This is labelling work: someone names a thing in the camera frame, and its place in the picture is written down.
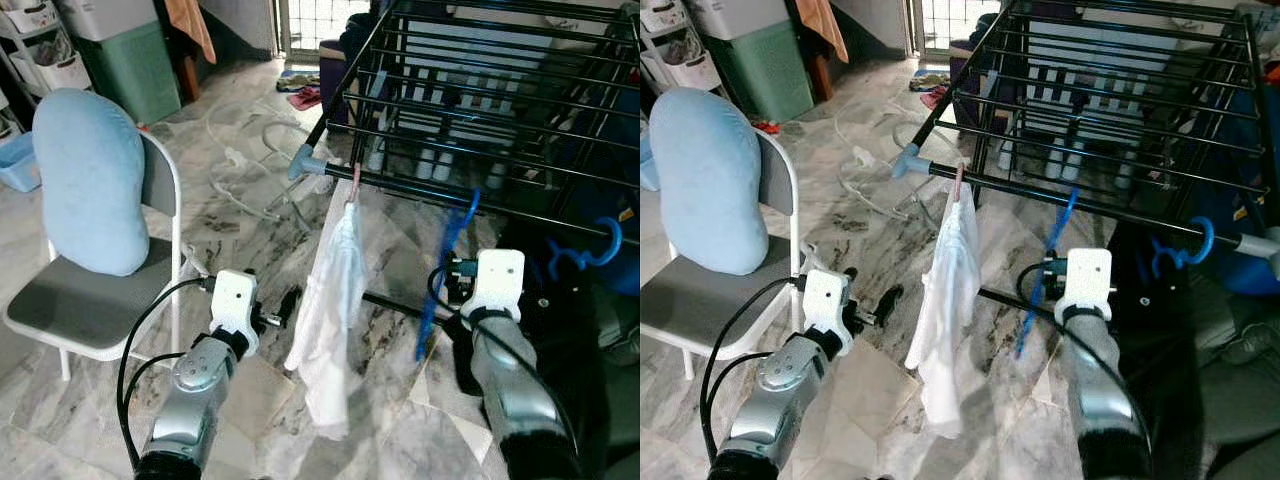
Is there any blue plastic hanger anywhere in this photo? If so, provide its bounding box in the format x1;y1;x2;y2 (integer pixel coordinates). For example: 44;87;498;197
1015;185;1081;359
1150;215;1216;281
415;188;483;363
545;217;626;283

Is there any white garment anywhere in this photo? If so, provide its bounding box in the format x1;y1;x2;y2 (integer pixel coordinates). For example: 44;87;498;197
905;185;983;441
285;195;369;441

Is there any black metal drying rack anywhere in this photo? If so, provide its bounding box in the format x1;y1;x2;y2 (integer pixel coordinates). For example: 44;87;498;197
290;0;641;341
893;0;1280;331

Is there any white folding chair grey seat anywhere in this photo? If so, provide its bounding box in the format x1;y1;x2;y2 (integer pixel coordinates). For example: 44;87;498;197
2;130;201;381
640;130;811;381

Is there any light blue pillow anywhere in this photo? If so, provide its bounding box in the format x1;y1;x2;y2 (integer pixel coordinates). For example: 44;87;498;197
650;87;771;276
32;88;151;278

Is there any grey sofa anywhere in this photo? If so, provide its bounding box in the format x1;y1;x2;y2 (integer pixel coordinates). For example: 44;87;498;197
1200;290;1280;480

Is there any brown wooden stand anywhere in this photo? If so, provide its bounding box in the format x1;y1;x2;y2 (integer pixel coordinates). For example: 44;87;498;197
172;45;203;103
808;45;836;101

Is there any green laundry basket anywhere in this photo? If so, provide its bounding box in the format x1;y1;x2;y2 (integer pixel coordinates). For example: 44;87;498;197
75;20;183;126
705;20;816;126

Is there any white window grille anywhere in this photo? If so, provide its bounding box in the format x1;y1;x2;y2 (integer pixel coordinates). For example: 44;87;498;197
910;0;1001;51
275;0;376;53

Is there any orange towel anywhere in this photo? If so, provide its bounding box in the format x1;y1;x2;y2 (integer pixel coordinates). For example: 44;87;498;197
165;0;216;63
795;0;849;63

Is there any blue plastic basket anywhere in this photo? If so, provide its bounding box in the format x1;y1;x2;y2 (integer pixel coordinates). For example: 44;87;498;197
0;132;43;193

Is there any white storage rack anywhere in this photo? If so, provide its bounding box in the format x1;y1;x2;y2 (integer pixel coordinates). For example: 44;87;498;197
0;0;91;96
640;0;721;91

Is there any grey storage box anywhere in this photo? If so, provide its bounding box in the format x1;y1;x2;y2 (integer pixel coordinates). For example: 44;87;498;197
55;0;156;43
685;0;791;41

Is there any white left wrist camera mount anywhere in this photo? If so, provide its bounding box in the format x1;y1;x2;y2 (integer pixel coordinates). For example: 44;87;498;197
208;268;261;351
800;267;853;351

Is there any clear plastic hose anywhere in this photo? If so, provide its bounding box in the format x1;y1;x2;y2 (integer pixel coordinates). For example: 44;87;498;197
205;100;341;226
835;100;961;216

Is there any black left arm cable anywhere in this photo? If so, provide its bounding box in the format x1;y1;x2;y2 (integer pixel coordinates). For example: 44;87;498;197
698;276;806;461
705;350;776;441
120;350;186;441
115;278;216;466

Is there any white slatted frame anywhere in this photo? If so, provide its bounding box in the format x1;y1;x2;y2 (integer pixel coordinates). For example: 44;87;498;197
365;30;561;191
1000;30;1181;191

